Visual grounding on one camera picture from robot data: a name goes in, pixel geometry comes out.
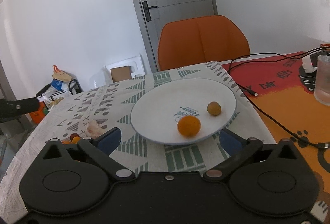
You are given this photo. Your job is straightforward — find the peeled pomelo segment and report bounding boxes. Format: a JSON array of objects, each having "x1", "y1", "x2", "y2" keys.
[{"x1": 85, "y1": 120, "x2": 105, "y2": 139}]

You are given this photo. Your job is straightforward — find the small tangerine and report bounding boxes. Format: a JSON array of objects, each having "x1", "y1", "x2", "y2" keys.
[{"x1": 72, "y1": 136, "x2": 81, "y2": 144}]

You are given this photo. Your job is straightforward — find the dark red plum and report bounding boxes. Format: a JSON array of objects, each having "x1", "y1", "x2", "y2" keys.
[{"x1": 70, "y1": 133, "x2": 79, "y2": 139}]

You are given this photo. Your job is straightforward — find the yellow-brown round fruit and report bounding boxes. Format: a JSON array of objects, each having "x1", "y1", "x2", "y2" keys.
[{"x1": 207, "y1": 101, "x2": 222, "y2": 116}]

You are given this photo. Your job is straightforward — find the large orange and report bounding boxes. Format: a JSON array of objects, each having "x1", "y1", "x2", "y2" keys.
[{"x1": 61, "y1": 140, "x2": 73, "y2": 144}]

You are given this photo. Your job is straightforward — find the orange box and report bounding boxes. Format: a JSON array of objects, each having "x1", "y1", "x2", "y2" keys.
[{"x1": 29, "y1": 108, "x2": 48, "y2": 125}]

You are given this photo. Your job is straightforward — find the patterned white tablecloth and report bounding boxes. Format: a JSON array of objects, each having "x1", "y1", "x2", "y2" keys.
[{"x1": 1, "y1": 61, "x2": 275, "y2": 223}]

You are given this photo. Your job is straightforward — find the white ceramic plate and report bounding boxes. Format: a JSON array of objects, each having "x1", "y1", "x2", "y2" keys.
[{"x1": 130, "y1": 78, "x2": 237, "y2": 145}]

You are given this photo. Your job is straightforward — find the black metal rack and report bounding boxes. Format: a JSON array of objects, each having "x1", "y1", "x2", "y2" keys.
[{"x1": 68, "y1": 79, "x2": 83, "y2": 95}]

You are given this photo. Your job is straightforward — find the brown cardboard box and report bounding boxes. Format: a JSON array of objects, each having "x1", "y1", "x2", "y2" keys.
[{"x1": 110, "y1": 66, "x2": 131, "y2": 82}]

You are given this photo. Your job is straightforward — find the red orange cartoon mat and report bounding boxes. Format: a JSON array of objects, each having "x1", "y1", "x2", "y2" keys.
[{"x1": 221, "y1": 51, "x2": 330, "y2": 204}]

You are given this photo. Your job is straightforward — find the white foam packaging board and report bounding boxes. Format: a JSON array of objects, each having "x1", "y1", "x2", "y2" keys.
[{"x1": 105, "y1": 56, "x2": 145, "y2": 82}]

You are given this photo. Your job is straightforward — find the frosted plastic cup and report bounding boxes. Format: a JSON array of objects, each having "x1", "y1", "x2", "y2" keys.
[{"x1": 314, "y1": 55, "x2": 330, "y2": 106}]

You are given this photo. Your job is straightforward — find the white power adapter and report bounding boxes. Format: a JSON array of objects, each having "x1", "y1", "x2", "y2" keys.
[{"x1": 302, "y1": 50, "x2": 329, "y2": 74}]

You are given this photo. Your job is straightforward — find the orange chair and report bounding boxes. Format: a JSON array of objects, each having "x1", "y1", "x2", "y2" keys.
[{"x1": 158, "y1": 15, "x2": 251, "y2": 70}]

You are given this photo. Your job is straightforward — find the black cable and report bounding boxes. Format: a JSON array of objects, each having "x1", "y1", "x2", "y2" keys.
[{"x1": 227, "y1": 46, "x2": 330, "y2": 150}]

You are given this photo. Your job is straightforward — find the black door handle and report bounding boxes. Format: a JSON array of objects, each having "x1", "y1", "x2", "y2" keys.
[{"x1": 141, "y1": 1, "x2": 158, "y2": 22}]

